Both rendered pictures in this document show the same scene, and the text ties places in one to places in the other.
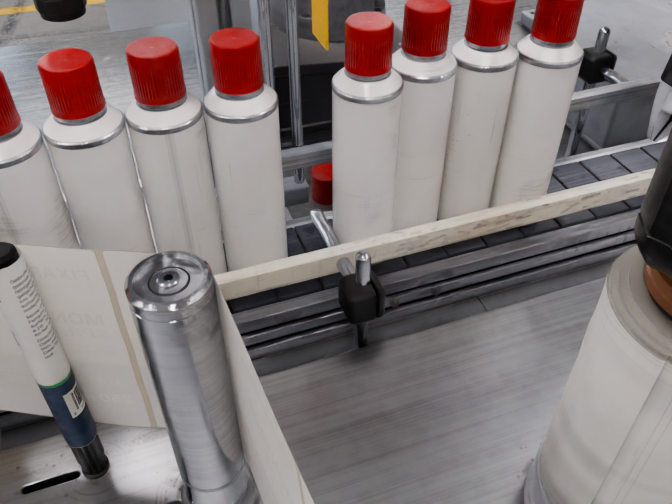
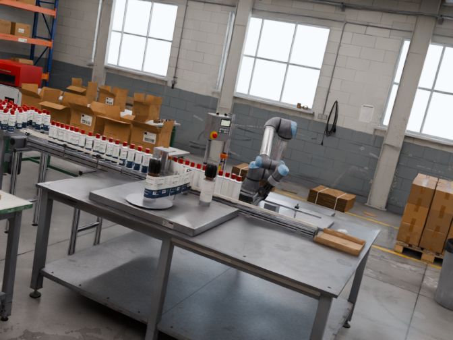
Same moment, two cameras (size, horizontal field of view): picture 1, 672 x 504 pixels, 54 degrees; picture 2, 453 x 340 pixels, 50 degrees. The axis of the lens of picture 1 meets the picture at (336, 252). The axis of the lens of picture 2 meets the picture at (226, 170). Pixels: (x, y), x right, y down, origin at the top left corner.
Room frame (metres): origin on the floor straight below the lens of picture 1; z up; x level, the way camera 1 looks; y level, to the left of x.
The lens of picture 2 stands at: (-2.12, -2.50, 1.84)
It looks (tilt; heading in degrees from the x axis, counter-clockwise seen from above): 12 degrees down; 43
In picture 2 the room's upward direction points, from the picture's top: 11 degrees clockwise
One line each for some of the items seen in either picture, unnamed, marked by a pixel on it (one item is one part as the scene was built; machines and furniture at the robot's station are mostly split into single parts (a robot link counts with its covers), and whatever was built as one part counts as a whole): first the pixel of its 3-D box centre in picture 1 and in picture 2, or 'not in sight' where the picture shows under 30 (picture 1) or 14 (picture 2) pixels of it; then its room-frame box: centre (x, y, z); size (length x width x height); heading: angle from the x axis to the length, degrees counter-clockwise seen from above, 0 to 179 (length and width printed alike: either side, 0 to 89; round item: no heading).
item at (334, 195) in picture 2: not in sight; (331, 197); (4.71, 1.54, 0.11); 0.65 x 0.54 x 0.22; 106
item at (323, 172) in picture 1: (326, 182); not in sight; (0.58, 0.01, 0.85); 0.03 x 0.03 x 0.03
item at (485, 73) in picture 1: (474, 117); (231, 187); (0.48, -0.11, 0.98); 0.05 x 0.05 x 0.20
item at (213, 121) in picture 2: not in sight; (218, 127); (0.47, 0.14, 1.38); 0.17 x 0.10 x 0.19; 165
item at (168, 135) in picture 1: (177, 179); (202, 178); (0.40, 0.12, 0.98); 0.05 x 0.05 x 0.20
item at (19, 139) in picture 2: not in sight; (13, 155); (-0.35, 1.79, 0.71); 0.15 x 0.12 x 0.34; 20
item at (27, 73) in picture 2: not in sight; (11, 98); (1.18, 5.83, 0.61); 0.70 x 0.60 x 1.22; 120
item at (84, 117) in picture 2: not in sight; (89, 117); (0.81, 2.59, 0.97); 0.45 x 0.38 x 0.37; 22
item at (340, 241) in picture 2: not in sight; (340, 241); (0.78, -0.93, 0.85); 0.30 x 0.26 x 0.04; 110
